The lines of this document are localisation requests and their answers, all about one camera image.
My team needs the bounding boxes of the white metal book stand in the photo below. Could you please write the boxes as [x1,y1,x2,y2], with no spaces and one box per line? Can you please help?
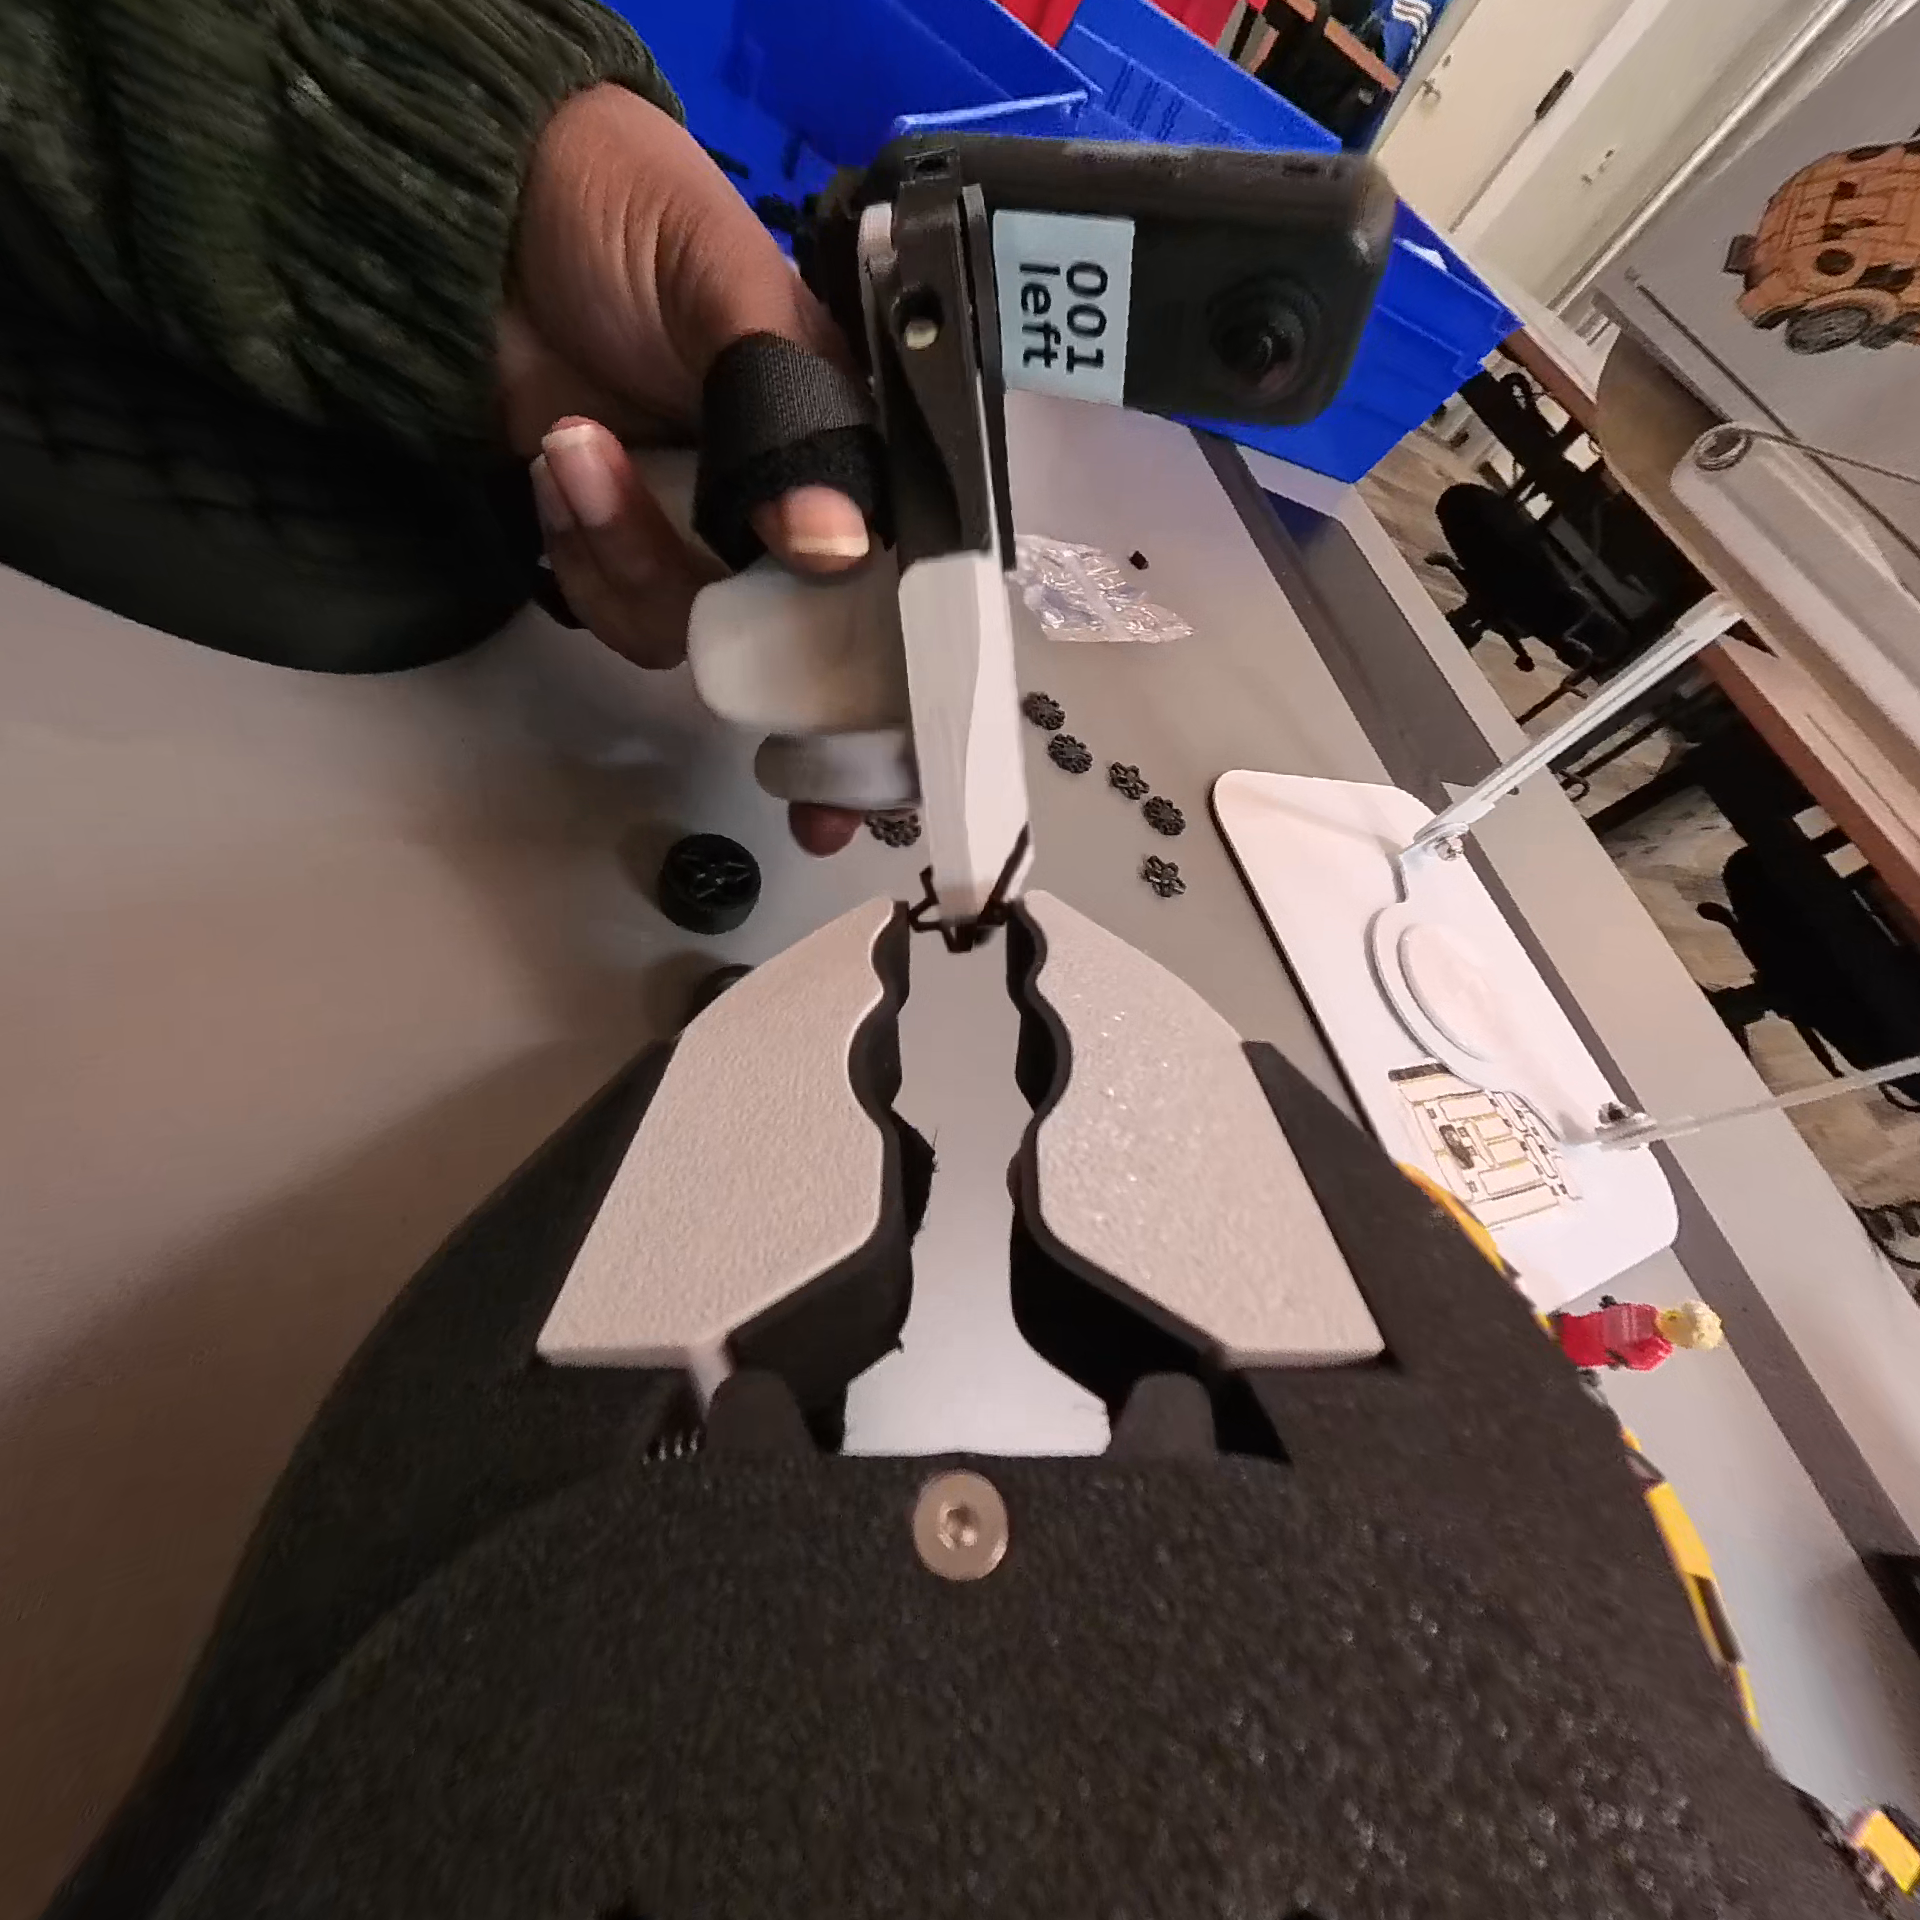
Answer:
[1210,325,1920,1301]

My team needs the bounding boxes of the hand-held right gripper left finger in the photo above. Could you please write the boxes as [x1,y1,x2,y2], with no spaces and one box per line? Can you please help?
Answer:
[535,900,918,1451]

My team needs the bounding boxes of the black office chair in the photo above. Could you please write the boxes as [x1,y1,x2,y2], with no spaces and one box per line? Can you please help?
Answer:
[1702,839,1920,1075]
[1423,480,1611,684]

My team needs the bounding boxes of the red lego minifigure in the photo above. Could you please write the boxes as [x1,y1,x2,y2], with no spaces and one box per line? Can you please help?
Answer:
[1549,1297,1724,1374]

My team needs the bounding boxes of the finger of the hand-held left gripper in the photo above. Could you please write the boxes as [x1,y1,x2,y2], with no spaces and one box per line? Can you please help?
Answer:
[897,547,1040,925]

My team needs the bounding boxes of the lego instruction booklet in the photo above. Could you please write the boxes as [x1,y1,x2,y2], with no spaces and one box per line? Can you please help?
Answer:
[1589,29,1920,498]

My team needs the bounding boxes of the lego sticker sheet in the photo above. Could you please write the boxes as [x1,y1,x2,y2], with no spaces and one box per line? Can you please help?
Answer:
[1387,1063,1582,1214]

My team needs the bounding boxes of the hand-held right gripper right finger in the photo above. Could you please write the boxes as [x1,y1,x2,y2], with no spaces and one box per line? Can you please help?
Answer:
[1007,892,1387,1457]

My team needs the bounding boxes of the black rim inserts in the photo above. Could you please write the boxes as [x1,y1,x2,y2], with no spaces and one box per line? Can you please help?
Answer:
[863,689,1189,903]

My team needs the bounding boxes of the clear plastic parts bag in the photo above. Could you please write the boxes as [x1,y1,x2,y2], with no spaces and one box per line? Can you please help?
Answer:
[1007,537,1199,649]

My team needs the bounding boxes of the yellow lego car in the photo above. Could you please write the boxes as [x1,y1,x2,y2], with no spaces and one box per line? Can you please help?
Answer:
[1400,1159,1920,1902]

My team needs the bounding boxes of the person's left hand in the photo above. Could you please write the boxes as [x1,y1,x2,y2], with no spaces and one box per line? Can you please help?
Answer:
[497,82,900,858]

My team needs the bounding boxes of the single spoked rim piece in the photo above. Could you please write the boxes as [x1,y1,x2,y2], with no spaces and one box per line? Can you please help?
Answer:
[905,833,1040,956]

